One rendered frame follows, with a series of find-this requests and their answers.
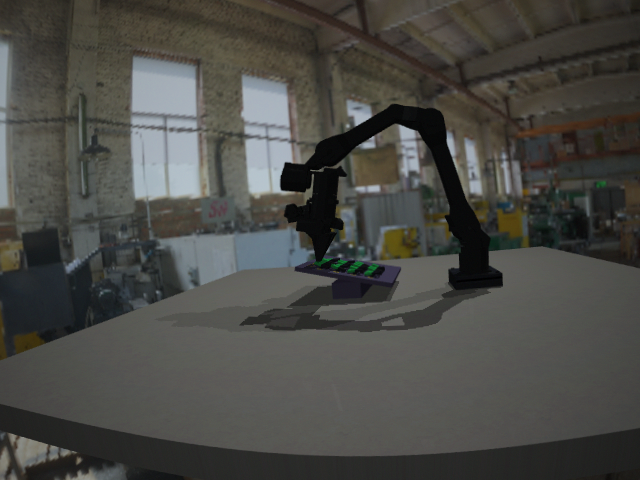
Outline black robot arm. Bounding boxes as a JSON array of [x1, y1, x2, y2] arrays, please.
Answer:
[[280, 104, 492, 275]]

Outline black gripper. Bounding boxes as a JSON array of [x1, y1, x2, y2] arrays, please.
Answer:
[[296, 193, 344, 262]]

